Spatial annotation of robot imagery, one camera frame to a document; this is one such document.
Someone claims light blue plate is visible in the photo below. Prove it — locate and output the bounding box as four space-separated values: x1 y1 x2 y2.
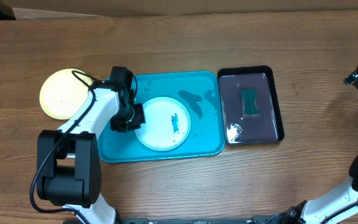
135 96 191 151

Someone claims yellow-rimmed plate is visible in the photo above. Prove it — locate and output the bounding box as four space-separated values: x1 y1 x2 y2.
39 68 93 119

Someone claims green scrubbing sponge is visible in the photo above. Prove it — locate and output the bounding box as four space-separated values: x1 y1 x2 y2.
241 88 259 116

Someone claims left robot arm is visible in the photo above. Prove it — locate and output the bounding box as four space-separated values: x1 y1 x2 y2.
29 67 145 224

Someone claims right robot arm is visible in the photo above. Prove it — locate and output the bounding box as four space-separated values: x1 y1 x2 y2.
264 66 358 224

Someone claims teal plastic tray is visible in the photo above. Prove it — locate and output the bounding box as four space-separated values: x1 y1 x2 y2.
98 71 225 163

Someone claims black plastic tray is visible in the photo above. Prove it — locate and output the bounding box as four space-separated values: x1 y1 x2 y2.
218 65 285 145

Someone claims cardboard backdrop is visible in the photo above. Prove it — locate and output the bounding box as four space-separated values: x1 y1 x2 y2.
5 0 358 16

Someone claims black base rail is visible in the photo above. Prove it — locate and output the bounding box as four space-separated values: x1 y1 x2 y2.
62 214 291 224

